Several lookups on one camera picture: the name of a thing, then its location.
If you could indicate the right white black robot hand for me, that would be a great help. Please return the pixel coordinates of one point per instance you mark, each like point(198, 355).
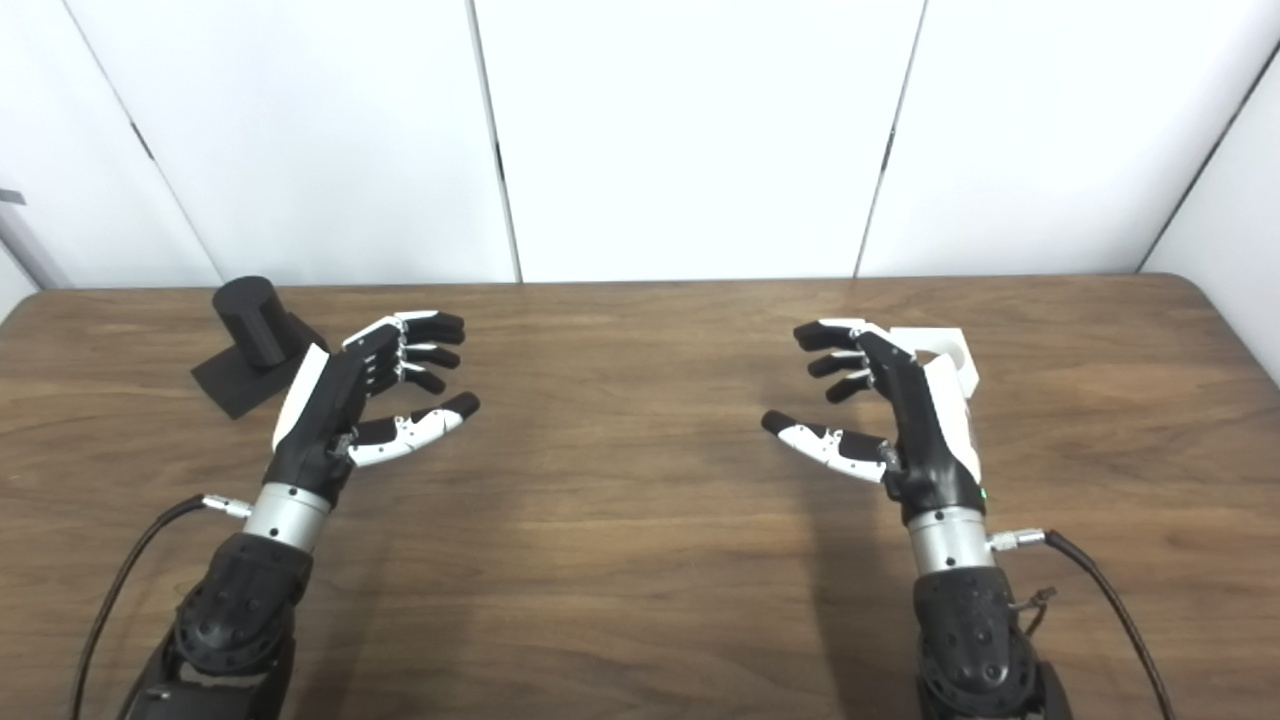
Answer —
point(925, 440)

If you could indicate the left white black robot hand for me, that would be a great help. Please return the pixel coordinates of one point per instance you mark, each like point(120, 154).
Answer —
point(320, 420)

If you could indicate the white square piece with hole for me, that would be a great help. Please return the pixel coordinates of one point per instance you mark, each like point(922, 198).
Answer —
point(950, 340)

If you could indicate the black peg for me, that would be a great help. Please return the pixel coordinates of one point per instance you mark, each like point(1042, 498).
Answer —
point(250, 320)

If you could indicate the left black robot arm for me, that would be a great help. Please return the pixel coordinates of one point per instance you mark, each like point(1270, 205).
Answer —
point(235, 610)

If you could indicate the grey wall post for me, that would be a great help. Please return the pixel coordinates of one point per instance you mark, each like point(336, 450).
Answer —
point(25, 240)

